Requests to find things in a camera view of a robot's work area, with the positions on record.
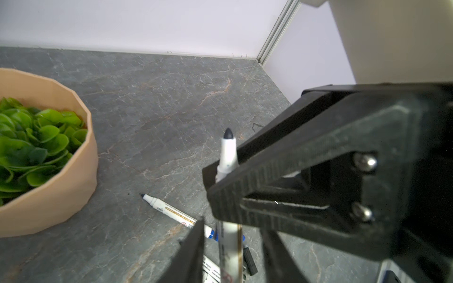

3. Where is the white marker blue end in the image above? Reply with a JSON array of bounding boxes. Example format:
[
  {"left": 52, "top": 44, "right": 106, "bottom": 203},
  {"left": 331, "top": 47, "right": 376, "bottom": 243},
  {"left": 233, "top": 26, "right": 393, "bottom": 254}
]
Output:
[{"left": 140, "top": 193, "right": 245, "bottom": 242}]

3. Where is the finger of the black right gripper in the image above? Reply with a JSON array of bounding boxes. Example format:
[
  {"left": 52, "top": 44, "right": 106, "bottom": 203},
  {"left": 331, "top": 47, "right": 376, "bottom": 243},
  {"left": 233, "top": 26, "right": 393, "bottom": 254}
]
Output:
[
  {"left": 202, "top": 84, "right": 453, "bottom": 260},
  {"left": 223, "top": 92, "right": 319, "bottom": 184}
]

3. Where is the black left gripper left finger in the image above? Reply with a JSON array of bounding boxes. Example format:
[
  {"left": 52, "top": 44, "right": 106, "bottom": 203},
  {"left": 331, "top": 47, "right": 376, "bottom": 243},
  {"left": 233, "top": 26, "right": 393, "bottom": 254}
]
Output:
[{"left": 158, "top": 218, "right": 205, "bottom": 283}]

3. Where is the white marker black tip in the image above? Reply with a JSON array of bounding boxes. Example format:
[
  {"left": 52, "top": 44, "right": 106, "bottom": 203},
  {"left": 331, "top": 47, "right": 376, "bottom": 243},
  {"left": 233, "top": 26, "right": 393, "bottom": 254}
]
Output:
[{"left": 215, "top": 128, "right": 245, "bottom": 283}]

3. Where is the white marker on table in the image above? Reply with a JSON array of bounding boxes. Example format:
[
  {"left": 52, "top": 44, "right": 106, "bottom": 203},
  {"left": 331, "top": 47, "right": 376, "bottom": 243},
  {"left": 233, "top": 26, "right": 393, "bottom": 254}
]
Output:
[{"left": 202, "top": 255, "right": 221, "bottom": 283}]

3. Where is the beige faceted plant pot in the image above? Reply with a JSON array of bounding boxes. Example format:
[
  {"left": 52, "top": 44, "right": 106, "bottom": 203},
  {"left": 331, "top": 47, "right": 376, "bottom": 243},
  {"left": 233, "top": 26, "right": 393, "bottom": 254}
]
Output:
[{"left": 1, "top": 68, "right": 99, "bottom": 238}]

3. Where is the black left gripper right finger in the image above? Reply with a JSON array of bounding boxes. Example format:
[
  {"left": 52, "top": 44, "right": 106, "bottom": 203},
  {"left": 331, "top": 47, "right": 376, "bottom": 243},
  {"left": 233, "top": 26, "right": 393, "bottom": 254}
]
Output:
[{"left": 260, "top": 229, "right": 308, "bottom": 283}]

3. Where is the black pen cap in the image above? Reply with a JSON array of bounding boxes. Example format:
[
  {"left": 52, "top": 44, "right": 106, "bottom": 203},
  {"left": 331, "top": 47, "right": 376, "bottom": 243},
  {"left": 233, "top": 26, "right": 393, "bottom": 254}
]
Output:
[{"left": 243, "top": 246, "right": 258, "bottom": 276}]

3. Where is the green artificial plant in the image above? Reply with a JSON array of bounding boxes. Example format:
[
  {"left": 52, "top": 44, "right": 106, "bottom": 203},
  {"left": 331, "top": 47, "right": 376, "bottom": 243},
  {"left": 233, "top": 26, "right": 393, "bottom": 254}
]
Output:
[{"left": 1, "top": 97, "right": 88, "bottom": 205}]

